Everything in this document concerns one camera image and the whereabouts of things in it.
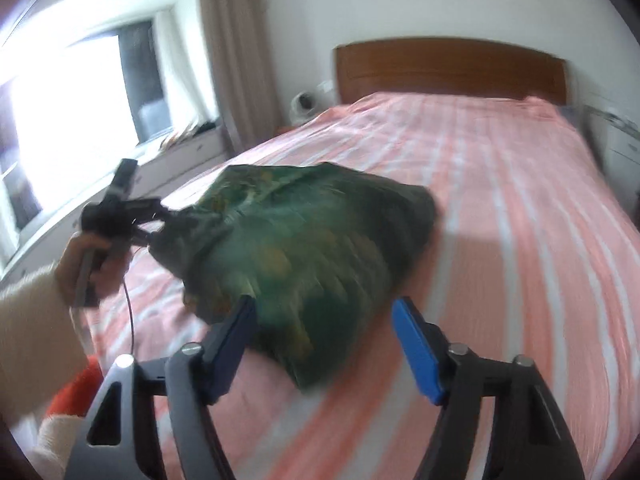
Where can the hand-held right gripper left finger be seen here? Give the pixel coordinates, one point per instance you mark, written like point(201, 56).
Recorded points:
point(232, 350)

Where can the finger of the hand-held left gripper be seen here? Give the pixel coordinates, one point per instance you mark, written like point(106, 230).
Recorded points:
point(150, 206)
point(145, 236)

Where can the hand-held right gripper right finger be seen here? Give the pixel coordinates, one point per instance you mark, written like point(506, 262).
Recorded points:
point(417, 355)

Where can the green patterned jacket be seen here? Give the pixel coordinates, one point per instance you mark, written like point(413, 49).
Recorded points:
point(310, 250)

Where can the person's left forearm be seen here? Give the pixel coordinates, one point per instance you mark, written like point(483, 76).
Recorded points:
point(35, 335)

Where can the person's left hand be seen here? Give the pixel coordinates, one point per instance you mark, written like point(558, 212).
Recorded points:
point(67, 270)

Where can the white window seat drawers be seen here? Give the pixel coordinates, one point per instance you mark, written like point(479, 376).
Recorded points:
point(200, 149)

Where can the dark window seat cushion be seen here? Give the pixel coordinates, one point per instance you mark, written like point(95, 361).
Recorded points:
point(195, 131)

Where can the bright window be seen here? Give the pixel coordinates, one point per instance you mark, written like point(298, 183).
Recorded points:
point(75, 100)

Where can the wooden nightstand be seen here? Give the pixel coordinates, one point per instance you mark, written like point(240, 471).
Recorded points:
point(284, 129)

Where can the orange red cloth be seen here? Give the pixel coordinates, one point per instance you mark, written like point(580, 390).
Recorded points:
point(75, 390)

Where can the bed with pink striped sheet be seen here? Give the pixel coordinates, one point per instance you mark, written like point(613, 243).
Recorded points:
point(500, 210)

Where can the beige curtain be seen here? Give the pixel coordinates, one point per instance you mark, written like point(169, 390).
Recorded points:
point(235, 60)

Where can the small white fan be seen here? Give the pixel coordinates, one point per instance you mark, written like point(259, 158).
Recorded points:
point(302, 105)

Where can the wooden headboard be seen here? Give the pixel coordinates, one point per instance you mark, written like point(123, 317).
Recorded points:
point(450, 67)

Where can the white bedside desk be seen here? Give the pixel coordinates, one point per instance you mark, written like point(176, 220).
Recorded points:
point(620, 145)

